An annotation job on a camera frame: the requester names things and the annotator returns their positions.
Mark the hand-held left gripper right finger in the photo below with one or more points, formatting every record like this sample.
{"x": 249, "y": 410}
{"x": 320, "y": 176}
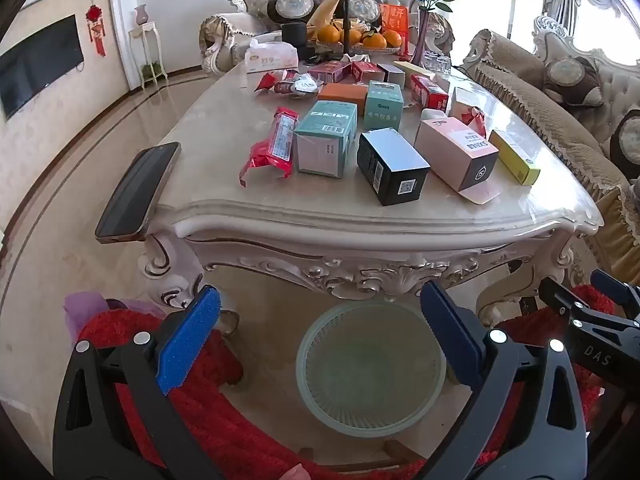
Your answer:
{"x": 452, "y": 330}

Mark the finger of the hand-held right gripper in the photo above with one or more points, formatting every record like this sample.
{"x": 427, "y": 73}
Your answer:
{"x": 600, "y": 332}
{"x": 620, "y": 290}

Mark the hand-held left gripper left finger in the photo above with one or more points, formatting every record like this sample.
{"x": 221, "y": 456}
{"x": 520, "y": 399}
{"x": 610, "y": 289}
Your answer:
{"x": 187, "y": 340}

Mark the pale green plastic basket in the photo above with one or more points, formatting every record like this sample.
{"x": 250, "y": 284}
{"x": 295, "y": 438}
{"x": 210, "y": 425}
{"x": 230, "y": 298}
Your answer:
{"x": 370, "y": 370}

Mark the orange cardboard box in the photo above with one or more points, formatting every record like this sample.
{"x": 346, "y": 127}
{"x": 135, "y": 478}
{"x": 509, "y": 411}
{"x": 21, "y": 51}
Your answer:
{"x": 342, "y": 97}

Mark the red fluffy rug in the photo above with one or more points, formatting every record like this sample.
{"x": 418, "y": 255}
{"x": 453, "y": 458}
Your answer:
{"x": 220, "y": 395}

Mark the purple cloth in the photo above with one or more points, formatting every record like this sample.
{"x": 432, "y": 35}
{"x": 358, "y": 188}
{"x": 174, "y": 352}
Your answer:
{"x": 87, "y": 310}

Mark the carved marble coffee table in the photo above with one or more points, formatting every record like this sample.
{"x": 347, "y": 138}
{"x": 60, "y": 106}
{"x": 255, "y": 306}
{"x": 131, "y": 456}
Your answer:
{"x": 350, "y": 260}

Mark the square brown cushion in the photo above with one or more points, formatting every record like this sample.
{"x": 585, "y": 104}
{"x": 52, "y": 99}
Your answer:
{"x": 574, "y": 80}
{"x": 627, "y": 145}

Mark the dark smartphone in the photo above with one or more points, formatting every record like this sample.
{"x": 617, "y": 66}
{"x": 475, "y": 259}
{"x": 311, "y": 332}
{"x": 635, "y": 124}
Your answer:
{"x": 136, "y": 195}

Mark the yellow cardboard box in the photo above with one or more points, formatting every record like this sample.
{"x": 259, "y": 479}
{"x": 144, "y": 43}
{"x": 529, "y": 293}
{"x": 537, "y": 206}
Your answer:
{"x": 515, "y": 155}

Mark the black cardboard box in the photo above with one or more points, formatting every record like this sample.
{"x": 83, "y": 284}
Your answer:
{"x": 392, "y": 165}

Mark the pink cardboard box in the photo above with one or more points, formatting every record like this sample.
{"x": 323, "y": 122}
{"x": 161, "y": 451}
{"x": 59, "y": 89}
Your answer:
{"x": 457, "y": 152}

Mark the ornate sofa with lace cover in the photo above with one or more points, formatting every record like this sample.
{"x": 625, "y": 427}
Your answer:
{"x": 530, "y": 105}

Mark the long red snack wrapper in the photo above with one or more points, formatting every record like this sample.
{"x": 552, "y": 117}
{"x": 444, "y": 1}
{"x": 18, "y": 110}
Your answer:
{"x": 277, "y": 142}

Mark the white box with red ribbon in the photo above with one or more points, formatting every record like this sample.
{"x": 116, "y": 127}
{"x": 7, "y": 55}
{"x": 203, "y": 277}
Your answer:
{"x": 467, "y": 107}

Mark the large teal box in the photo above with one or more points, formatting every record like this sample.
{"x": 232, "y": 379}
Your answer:
{"x": 325, "y": 137}

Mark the small teal box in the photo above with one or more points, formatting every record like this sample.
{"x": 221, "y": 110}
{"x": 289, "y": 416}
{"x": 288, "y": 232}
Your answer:
{"x": 383, "y": 105}

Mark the red toothpaste box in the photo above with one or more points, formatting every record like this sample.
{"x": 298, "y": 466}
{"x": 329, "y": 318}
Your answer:
{"x": 430, "y": 92}

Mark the black and silver box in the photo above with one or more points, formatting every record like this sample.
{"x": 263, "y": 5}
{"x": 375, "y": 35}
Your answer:
{"x": 392, "y": 75}

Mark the cream cardboard box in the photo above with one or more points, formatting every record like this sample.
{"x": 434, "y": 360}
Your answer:
{"x": 412, "y": 69}

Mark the crumpled red snack wrapper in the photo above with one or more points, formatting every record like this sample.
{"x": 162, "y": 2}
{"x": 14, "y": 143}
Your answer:
{"x": 272, "y": 82}

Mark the red open-ended carton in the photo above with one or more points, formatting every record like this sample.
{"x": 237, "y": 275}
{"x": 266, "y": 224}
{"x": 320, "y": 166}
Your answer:
{"x": 366, "y": 71}

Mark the small green plant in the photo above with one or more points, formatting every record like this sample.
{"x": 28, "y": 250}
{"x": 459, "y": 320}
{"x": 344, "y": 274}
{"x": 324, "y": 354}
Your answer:
{"x": 151, "y": 69}

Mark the white snack packet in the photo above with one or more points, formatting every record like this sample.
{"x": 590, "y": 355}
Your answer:
{"x": 306, "y": 85}

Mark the magenta cardboard box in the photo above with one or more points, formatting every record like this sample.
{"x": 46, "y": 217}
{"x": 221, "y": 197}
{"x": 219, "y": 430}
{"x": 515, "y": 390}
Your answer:
{"x": 327, "y": 71}

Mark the glass fruit tray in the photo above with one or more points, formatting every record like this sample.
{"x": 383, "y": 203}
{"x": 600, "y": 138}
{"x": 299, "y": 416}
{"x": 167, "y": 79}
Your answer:
{"x": 380, "y": 50}

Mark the grey window curtain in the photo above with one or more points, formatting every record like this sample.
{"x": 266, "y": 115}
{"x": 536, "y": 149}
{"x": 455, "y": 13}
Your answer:
{"x": 570, "y": 2}

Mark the white side table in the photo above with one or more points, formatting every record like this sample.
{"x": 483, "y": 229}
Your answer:
{"x": 147, "y": 50}

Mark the white tissue pack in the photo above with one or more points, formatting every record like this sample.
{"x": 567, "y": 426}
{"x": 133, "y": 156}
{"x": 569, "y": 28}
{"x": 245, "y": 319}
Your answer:
{"x": 270, "y": 57}

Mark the orange fruit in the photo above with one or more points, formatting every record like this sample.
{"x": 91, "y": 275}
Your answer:
{"x": 329, "y": 34}
{"x": 373, "y": 41}
{"x": 392, "y": 38}
{"x": 352, "y": 36}

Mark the small black box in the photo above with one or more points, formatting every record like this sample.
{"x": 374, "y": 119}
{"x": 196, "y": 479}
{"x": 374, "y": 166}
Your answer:
{"x": 311, "y": 55}

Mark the red card sign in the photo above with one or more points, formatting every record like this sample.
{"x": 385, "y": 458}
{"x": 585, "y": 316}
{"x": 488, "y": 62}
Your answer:
{"x": 393, "y": 25}

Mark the ornate beige tufted sofa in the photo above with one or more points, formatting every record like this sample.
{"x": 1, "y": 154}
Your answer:
{"x": 240, "y": 30}

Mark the black round speaker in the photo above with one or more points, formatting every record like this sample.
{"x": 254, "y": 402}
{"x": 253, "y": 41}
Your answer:
{"x": 293, "y": 35}

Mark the pink vase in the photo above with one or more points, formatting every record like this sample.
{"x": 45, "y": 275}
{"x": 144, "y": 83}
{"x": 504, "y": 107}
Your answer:
{"x": 141, "y": 14}

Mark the round brown cushion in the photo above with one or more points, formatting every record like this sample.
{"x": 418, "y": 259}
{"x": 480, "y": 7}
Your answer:
{"x": 367, "y": 7}
{"x": 290, "y": 6}

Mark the black tripod stand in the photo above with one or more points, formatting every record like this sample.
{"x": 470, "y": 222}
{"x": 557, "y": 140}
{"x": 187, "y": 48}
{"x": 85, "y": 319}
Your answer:
{"x": 346, "y": 5}

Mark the yellow cushion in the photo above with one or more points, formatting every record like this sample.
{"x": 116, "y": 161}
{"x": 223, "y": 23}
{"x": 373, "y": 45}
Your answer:
{"x": 325, "y": 10}

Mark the black wall television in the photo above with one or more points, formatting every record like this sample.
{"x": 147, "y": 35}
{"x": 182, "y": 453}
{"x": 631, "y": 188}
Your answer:
{"x": 35, "y": 67}

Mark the red knot wall decoration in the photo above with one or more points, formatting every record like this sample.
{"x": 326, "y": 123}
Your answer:
{"x": 95, "y": 25}

